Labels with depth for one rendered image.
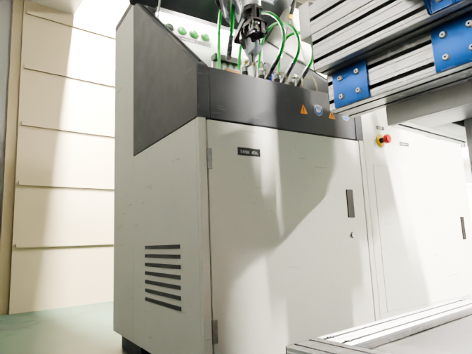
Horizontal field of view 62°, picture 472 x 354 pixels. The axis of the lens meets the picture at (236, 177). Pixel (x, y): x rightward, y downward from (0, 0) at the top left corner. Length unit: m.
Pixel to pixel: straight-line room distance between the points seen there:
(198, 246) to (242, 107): 0.44
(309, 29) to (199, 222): 0.57
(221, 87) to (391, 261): 0.90
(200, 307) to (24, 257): 2.28
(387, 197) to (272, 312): 0.68
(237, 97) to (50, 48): 2.58
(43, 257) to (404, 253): 2.50
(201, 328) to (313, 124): 0.76
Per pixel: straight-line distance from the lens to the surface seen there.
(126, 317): 1.73
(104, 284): 3.42
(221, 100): 1.20
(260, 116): 1.26
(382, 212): 1.59
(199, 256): 1.10
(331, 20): 0.97
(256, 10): 1.63
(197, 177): 1.11
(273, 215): 1.22
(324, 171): 1.40
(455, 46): 0.83
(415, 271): 1.73
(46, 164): 3.34
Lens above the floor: 0.44
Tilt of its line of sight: 9 degrees up
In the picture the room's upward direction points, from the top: 2 degrees counter-clockwise
